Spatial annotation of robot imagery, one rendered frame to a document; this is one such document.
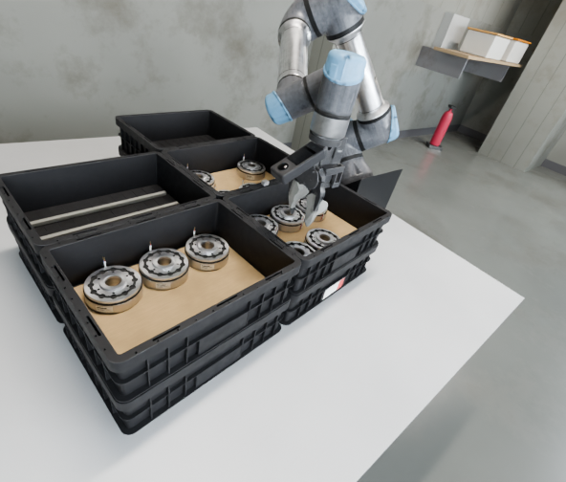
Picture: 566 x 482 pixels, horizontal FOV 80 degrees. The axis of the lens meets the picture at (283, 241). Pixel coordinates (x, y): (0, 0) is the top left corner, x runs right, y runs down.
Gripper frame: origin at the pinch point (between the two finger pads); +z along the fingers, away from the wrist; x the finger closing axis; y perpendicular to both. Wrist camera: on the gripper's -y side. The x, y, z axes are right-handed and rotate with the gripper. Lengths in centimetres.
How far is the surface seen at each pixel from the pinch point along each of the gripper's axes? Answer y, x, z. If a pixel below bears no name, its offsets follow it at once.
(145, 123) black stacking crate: -7, 77, 6
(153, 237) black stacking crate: -29.5, 14.3, 7.3
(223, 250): -16.0, 6.3, 9.7
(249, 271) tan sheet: -12.5, -0.3, 12.5
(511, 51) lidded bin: 488, 147, -41
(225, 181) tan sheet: 5.8, 40.8, 12.5
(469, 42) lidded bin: 422, 173, -40
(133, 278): -37.0, 6.0, 9.6
